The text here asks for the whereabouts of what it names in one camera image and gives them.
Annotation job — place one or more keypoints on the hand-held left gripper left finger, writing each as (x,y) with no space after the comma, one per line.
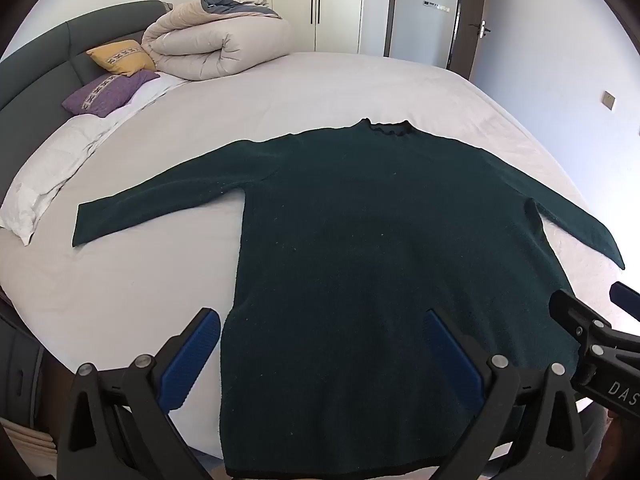
(192,347)

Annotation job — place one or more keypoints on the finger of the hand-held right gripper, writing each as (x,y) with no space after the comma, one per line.
(627,300)
(570,310)

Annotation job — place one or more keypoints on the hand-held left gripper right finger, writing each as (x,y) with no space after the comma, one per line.
(450,355)

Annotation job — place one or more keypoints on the dark green sweater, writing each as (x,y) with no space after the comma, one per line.
(375,235)

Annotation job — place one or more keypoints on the grey bedside cabinet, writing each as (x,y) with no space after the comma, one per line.
(25,380)

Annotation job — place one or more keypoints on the white pillow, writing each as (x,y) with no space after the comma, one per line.
(45,170)

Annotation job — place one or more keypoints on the purple patterned pillow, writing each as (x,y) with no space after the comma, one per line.
(107,92)

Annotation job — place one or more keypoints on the bed with white sheet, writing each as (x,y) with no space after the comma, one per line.
(350,85)

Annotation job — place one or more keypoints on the yellow patterned pillow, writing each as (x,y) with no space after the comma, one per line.
(122,57)

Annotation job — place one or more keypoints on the beige rolled duvet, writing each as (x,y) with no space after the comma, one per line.
(215,45)

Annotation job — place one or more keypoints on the grey padded headboard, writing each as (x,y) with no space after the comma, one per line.
(40,60)

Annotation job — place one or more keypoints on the white wardrobe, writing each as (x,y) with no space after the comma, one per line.
(295,5)

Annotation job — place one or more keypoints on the beige wall socket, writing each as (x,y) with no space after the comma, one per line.
(608,100)

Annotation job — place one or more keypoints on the white wall control panel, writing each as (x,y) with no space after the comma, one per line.
(436,5)

